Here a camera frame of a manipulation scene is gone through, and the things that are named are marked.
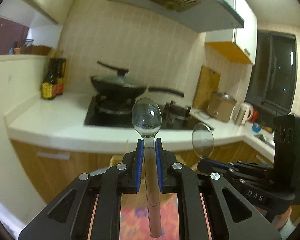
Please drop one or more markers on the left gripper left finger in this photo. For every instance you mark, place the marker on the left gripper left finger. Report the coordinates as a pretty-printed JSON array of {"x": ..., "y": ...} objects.
[{"x": 88, "y": 208}]

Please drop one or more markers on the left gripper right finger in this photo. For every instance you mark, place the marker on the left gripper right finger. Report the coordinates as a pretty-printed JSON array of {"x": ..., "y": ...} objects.
[{"x": 209, "y": 207}]

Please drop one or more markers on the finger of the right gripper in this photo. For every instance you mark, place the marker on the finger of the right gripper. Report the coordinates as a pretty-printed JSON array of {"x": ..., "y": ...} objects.
[{"x": 207, "y": 166}]

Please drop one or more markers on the clear grey plastic spoon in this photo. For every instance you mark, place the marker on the clear grey plastic spoon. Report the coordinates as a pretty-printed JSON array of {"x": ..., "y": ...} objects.
[{"x": 146, "y": 119}]

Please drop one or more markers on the person right hand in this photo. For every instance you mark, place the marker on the person right hand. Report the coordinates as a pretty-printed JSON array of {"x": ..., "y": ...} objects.
[{"x": 283, "y": 218}]

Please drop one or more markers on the beige plastic utensil basket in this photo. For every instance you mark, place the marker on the beige plastic utensil basket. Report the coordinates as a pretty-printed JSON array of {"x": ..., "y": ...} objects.
[{"x": 187, "y": 157}]

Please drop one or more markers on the brown rice cooker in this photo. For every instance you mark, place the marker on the brown rice cooker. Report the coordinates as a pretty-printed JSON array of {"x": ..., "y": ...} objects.
[{"x": 221, "y": 106}]

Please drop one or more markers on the small blue bowl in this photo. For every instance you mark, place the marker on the small blue bowl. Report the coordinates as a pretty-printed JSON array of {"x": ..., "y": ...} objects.
[{"x": 256, "y": 127}]

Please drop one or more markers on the red container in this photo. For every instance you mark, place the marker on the red container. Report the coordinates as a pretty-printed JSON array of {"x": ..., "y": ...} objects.
[{"x": 254, "y": 116}]

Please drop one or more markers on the white electric kettle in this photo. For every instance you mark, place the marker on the white electric kettle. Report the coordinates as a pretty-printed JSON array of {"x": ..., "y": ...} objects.
[{"x": 244, "y": 114}]

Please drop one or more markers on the wooden cutting board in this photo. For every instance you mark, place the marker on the wooden cutting board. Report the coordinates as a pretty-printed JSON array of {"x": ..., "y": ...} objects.
[{"x": 207, "y": 84}]

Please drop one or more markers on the black gas stove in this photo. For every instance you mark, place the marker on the black gas stove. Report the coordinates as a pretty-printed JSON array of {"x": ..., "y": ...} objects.
[{"x": 104, "y": 112}]

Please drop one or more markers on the white countertop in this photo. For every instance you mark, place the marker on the white countertop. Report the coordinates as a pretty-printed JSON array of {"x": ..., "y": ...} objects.
[{"x": 59, "y": 124}]

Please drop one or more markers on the dark window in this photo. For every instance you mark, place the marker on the dark window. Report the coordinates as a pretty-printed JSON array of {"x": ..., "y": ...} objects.
[{"x": 273, "y": 78}]

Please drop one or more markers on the wok lid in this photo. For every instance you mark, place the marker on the wok lid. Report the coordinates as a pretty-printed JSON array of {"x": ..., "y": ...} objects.
[{"x": 119, "y": 78}]

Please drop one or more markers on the dark soy sauce bottle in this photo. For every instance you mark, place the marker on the dark soy sauce bottle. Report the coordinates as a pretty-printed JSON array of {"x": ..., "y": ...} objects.
[{"x": 48, "y": 87}]

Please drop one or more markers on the red label sauce bottle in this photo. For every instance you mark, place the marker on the red label sauce bottle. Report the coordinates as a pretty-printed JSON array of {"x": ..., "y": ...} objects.
[{"x": 60, "y": 64}]

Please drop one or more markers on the range hood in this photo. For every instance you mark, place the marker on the range hood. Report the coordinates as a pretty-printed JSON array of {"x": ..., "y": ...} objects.
[{"x": 198, "y": 15}]

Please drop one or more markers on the glass cup on shelf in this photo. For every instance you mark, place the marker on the glass cup on shelf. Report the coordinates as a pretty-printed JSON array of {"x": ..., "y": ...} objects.
[{"x": 28, "y": 42}]

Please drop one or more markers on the black wok with handle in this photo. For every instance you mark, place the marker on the black wok with handle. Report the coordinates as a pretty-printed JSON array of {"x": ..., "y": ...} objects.
[{"x": 111, "y": 89}]

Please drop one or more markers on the upper wall cabinet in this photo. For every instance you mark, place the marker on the upper wall cabinet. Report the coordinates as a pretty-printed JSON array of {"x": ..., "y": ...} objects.
[{"x": 238, "y": 45}]

